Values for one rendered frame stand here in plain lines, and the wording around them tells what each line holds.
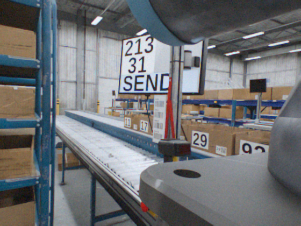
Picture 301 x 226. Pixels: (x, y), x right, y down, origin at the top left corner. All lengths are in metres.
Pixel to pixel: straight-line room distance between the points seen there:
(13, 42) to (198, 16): 0.72
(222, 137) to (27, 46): 1.12
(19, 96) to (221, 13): 0.74
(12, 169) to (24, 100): 0.23
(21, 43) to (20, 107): 0.21
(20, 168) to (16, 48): 0.40
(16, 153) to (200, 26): 0.75
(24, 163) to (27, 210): 0.18
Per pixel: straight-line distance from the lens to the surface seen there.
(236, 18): 0.21
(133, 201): 1.13
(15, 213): 0.93
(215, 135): 1.42
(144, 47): 1.07
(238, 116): 6.79
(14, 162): 0.86
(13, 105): 0.84
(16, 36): 0.86
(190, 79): 0.89
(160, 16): 0.23
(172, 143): 0.68
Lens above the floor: 1.21
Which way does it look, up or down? 3 degrees down
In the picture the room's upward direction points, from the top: 2 degrees clockwise
